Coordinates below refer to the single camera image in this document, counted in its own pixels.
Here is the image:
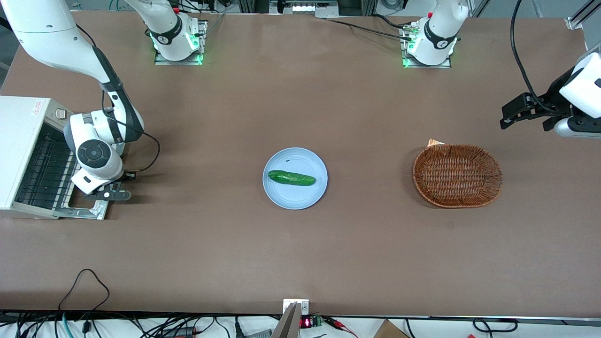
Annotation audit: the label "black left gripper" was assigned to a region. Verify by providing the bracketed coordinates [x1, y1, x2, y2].
[500, 68, 576, 132]

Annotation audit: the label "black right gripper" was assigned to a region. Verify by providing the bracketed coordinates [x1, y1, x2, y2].
[96, 171, 137, 192]

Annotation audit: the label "oven door with glass window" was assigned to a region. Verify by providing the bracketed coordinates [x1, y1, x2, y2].
[53, 155, 110, 221]

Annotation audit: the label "white toaster oven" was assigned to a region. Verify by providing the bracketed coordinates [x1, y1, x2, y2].
[0, 96, 78, 220]

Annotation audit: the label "brown wicker basket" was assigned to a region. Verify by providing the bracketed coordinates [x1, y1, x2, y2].
[412, 144, 503, 209]

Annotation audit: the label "green cucumber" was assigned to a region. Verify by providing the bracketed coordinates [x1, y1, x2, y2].
[268, 170, 316, 187]

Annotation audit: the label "light blue round plate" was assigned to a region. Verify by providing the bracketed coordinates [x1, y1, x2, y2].
[262, 147, 328, 210]

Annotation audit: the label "white power strip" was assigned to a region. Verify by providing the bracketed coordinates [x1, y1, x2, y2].
[281, 0, 339, 19]

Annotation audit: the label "brown cardboard box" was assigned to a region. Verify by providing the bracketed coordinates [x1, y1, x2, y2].
[373, 319, 410, 338]

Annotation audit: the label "red clip leads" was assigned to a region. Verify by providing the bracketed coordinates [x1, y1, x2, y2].
[324, 316, 358, 338]

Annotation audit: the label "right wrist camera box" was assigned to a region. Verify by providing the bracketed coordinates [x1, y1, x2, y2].
[86, 188, 132, 202]

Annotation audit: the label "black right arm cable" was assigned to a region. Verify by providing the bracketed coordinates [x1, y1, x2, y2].
[101, 82, 162, 172]

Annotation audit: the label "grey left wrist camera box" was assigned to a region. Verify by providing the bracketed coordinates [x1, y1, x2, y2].
[554, 116, 601, 139]

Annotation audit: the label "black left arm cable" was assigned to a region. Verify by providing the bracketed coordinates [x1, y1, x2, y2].
[510, 0, 564, 115]

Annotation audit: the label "wire oven rack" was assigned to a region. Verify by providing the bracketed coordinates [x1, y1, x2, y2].
[15, 126, 79, 210]

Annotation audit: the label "black looped cable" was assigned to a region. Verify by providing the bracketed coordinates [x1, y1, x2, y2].
[58, 269, 111, 313]

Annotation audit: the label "aluminium frame profile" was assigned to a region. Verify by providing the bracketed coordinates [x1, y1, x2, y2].
[566, 0, 601, 31]

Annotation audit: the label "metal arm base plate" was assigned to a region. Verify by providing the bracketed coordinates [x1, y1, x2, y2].
[400, 23, 453, 69]
[154, 20, 208, 66]

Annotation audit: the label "black cable to arm base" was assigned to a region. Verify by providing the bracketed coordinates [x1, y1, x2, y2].
[324, 18, 415, 42]

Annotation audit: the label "black coiled cable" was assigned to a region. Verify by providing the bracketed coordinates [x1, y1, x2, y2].
[472, 318, 519, 334]

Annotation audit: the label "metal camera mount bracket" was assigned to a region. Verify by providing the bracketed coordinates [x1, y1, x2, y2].
[272, 299, 310, 338]

